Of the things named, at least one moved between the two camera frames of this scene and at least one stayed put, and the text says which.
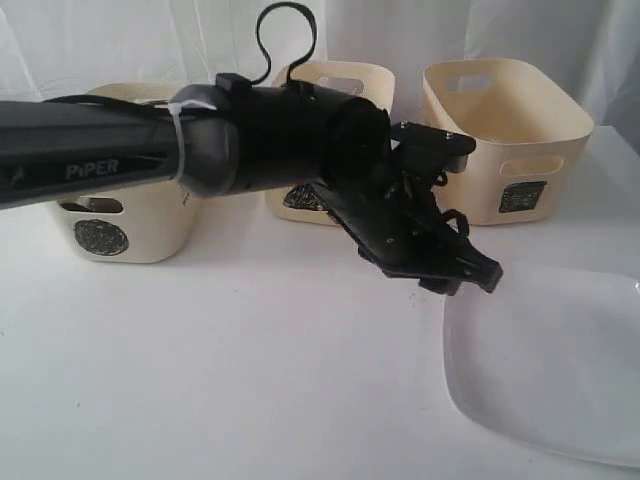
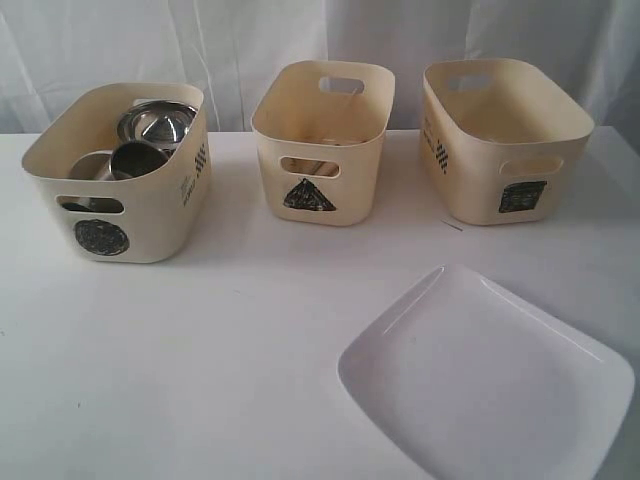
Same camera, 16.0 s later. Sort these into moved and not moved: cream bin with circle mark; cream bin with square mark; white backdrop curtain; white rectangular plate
Moved: white rectangular plate
Not moved: white backdrop curtain; cream bin with circle mark; cream bin with square mark
